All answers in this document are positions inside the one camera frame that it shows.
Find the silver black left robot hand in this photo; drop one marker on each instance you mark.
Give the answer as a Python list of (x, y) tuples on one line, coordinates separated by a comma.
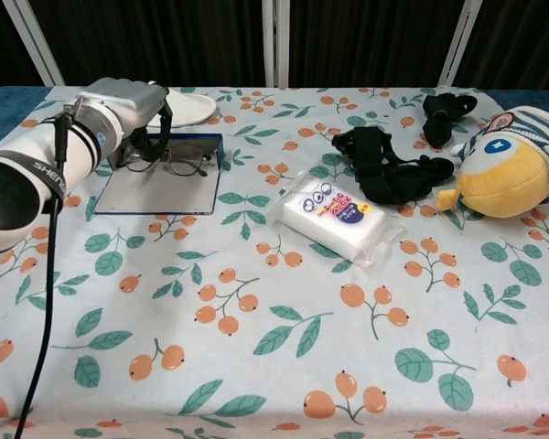
[(128, 100)]

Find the dark-framed eyeglasses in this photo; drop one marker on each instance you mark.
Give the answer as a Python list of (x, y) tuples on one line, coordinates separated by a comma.
[(185, 160)]

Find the blue shallow box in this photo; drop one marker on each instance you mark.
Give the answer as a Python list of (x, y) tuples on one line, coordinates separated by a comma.
[(164, 196)]

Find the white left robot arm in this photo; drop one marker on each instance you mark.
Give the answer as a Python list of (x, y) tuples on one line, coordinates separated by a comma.
[(32, 155)]

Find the white disposable slipper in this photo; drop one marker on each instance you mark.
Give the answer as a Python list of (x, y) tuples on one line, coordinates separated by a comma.
[(192, 107)]

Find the white sponge in plastic wrap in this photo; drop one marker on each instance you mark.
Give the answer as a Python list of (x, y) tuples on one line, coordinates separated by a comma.
[(334, 215)]

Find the dark pleated curtain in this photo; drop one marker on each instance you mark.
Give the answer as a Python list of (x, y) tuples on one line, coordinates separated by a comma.
[(370, 41)]

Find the floral fruit-print tablecloth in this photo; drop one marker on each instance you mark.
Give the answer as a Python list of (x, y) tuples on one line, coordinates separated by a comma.
[(274, 343)]

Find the yellow plush with striped hat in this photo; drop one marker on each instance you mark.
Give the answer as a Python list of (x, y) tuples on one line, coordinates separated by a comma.
[(503, 178)]

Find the white slanted frame post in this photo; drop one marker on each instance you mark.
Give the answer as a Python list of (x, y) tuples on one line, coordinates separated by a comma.
[(455, 41), (32, 36)]

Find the white upright frame post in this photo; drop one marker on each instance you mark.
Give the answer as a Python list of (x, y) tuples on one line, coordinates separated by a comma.
[(276, 41)]

